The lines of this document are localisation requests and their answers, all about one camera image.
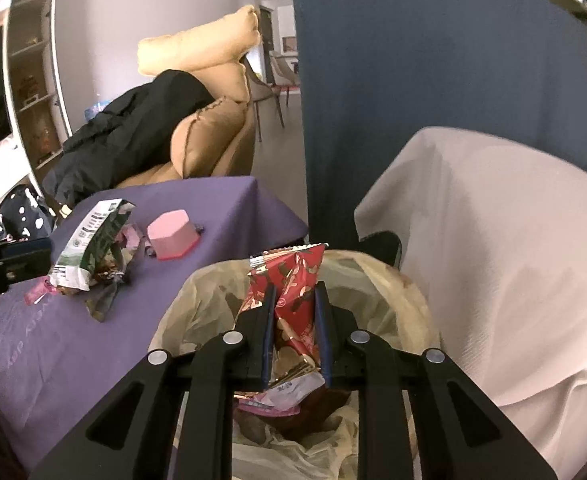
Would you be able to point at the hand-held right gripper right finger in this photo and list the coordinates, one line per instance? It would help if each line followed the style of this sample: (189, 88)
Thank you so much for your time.
(323, 350)

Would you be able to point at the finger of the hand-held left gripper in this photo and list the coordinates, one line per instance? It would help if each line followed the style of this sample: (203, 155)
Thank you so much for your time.
(3, 272)
(28, 249)

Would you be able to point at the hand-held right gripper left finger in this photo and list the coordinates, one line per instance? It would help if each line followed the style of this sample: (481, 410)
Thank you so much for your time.
(269, 350)

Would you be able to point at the white green printed packet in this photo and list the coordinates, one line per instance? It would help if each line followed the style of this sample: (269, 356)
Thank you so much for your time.
(93, 245)

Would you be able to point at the dark red printed packet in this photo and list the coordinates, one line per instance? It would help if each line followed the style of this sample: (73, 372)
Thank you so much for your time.
(293, 285)

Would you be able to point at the trash bin with yellow bag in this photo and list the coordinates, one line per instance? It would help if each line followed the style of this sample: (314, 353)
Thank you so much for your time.
(208, 300)

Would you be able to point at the dark bag with white print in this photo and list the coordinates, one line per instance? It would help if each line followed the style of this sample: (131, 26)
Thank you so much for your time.
(23, 212)

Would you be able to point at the small pink wrapper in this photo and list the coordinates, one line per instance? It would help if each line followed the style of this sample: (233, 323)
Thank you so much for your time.
(40, 291)

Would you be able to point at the white cabinet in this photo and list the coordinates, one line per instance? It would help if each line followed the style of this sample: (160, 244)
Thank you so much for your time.
(0, 185)

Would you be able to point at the pink foil wrapper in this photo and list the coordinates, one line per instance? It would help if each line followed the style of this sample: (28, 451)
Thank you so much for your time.
(133, 240)

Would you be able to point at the tan sofa seat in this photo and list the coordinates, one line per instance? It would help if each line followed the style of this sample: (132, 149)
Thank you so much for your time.
(148, 176)

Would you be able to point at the pink hexagonal box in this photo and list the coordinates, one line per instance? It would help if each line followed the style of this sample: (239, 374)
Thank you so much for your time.
(171, 232)

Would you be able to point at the black jacket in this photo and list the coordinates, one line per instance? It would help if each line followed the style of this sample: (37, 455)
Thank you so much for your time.
(123, 135)

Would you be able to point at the colourful blue toy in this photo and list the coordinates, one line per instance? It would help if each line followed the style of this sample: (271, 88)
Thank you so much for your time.
(95, 108)

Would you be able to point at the white shelf unit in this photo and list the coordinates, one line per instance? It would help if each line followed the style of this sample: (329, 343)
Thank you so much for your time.
(30, 50)

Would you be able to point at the square tan cushion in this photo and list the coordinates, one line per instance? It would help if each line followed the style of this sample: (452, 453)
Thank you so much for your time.
(213, 135)

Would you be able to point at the small tan cushion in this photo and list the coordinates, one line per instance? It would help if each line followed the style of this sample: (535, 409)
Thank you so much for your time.
(228, 82)

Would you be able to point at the grey dining chair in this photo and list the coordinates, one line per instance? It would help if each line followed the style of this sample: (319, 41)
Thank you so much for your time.
(266, 87)

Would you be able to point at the long tan cushion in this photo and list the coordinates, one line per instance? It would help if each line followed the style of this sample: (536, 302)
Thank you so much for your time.
(198, 42)

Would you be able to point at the blue partition screen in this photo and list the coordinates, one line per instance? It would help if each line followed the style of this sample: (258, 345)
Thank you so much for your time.
(423, 70)

